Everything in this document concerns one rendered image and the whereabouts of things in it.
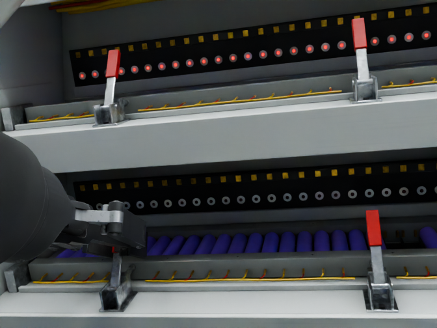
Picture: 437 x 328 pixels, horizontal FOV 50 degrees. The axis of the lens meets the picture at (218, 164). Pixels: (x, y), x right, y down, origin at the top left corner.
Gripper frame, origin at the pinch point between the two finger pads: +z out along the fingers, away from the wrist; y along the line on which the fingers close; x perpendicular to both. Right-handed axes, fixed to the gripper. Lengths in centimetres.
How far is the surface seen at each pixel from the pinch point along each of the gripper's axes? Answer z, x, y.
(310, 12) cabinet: 9.9, 32.2, 21.9
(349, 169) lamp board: 11.1, 9.7, 25.4
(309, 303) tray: 0.9, -6.4, 20.2
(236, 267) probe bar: 4.6, -2.5, 12.2
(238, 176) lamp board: 11.2, 9.6, 11.3
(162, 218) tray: 13.5, 5.0, 0.2
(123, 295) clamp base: 0.2, -5.6, 1.1
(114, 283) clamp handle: -0.2, -4.4, 0.0
